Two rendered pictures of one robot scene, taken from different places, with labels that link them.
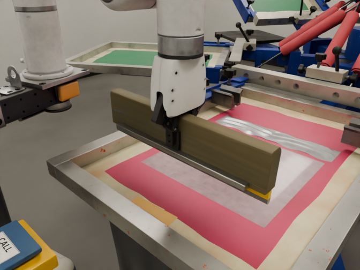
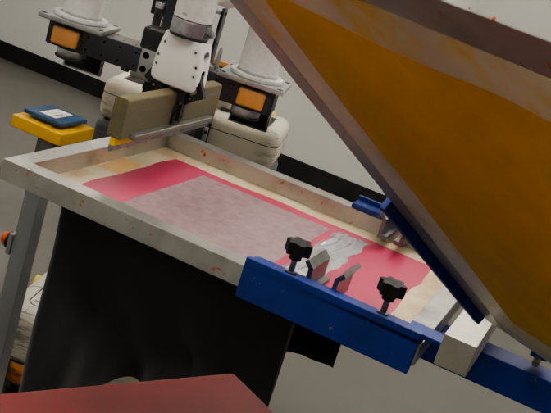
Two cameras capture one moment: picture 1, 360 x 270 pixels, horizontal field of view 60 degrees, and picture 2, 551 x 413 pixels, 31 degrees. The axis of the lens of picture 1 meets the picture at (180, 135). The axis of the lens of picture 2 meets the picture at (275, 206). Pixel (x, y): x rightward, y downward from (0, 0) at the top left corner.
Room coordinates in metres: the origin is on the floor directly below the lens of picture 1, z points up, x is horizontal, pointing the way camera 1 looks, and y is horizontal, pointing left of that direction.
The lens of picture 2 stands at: (-0.03, -1.82, 1.56)
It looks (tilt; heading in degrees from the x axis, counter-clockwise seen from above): 17 degrees down; 65
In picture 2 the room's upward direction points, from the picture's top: 18 degrees clockwise
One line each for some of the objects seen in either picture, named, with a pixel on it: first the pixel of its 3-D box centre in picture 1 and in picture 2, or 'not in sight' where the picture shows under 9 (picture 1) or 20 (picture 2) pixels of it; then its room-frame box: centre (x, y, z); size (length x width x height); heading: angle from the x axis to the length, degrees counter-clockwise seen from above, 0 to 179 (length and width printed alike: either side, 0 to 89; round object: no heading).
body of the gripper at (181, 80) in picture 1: (180, 79); (182, 57); (0.52, 0.00, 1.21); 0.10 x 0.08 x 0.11; 138
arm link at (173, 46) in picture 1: (183, 42); (193, 28); (0.53, -0.01, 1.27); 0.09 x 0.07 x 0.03; 138
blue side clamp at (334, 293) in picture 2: not in sight; (330, 310); (0.70, -0.54, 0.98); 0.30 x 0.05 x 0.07; 138
